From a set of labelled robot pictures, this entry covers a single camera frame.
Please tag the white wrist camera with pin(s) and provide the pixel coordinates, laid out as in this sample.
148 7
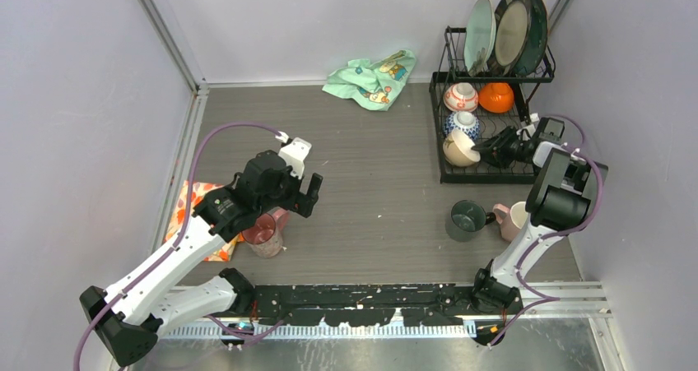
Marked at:
294 151
528 129

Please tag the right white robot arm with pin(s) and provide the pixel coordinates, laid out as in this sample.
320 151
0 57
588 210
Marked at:
564 199

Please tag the black wire dish rack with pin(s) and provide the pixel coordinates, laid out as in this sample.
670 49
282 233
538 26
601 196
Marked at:
452 70

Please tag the dark blue floral plate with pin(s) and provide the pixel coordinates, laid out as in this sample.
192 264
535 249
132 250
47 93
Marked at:
536 45

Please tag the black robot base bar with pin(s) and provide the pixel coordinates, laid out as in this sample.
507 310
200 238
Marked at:
418 305

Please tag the mint green flower plate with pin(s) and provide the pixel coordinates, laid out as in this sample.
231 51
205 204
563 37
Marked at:
480 37

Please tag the orange coral pattern bowl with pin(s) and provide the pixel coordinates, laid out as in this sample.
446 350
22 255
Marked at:
461 96

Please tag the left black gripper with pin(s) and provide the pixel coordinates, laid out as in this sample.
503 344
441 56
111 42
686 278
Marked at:
300 201

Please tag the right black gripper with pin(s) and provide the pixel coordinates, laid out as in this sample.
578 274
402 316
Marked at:
493 150

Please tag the white bowl orange outside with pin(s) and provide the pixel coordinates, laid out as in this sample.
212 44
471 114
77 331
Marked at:
496 97

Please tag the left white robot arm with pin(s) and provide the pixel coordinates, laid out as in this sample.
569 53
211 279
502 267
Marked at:
132 314

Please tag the black rimmed cream plate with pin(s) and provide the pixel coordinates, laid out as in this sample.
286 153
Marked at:
513 22

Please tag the dark green mug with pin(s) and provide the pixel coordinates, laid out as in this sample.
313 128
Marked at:
466 220

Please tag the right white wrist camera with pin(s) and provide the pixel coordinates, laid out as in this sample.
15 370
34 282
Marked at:
528 129

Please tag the orange floral cloth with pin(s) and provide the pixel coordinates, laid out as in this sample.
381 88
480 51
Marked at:
184 206

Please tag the mint green cartoon cloth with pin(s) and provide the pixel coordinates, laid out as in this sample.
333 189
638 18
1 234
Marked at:
373 85

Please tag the pale pink mug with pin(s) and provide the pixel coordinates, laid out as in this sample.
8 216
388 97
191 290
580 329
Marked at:
511 219

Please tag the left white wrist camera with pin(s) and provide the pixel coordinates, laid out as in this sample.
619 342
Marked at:
294 151

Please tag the pink glass mug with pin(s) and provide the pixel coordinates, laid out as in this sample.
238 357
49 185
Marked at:
265 236

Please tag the white ceramic bowl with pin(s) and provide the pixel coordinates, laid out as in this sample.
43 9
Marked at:
458 150

